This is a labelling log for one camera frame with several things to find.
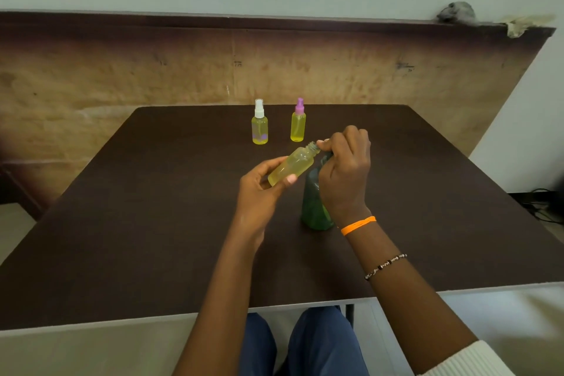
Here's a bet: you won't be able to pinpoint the person's left hand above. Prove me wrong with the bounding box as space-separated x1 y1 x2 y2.
234 156 299 236

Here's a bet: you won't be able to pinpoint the person's right hand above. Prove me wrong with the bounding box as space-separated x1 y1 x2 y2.
316 125 373 228

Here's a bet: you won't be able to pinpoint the yellow liquid bottle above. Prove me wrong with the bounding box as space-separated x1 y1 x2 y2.
267 141 321 189

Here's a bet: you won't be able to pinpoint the person's right forearm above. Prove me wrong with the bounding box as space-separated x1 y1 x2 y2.
340 218 481 376

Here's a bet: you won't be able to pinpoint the person's left forearm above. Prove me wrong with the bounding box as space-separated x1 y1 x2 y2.
173 219 266 376

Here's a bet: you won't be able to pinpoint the green plastic bottle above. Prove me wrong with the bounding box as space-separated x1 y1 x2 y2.
301 153 335 231

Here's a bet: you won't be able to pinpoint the yellow spray bottle purple cap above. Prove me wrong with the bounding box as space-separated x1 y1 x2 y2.
290 98 307 143

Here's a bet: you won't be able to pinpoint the yellow spray bottle white cap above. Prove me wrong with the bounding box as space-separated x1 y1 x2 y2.
251 99 269 145

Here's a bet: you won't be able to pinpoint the orange wristband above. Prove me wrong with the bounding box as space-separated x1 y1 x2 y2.
340 216 377 236

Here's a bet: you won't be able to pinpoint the person's blue trouser legs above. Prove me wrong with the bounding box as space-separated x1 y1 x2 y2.
238 305 371 376

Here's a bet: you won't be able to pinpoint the grey crumpled cloth lump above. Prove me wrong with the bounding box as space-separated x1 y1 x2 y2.
436 1 479 27

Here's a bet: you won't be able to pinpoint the brown wooden backdrop board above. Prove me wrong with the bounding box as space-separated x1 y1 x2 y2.
0 10 557 219

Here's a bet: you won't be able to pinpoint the torn beige tape piece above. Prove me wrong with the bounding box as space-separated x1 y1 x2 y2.
503 15 557 39

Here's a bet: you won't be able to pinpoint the white knit sleeve cuff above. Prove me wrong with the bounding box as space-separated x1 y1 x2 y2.
419 340 516 376

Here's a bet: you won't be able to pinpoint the beaded bracelet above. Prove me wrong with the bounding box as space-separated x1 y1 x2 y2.
364 254 408 281

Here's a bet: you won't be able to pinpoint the black cables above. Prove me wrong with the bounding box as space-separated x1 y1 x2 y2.
509 188 564 226

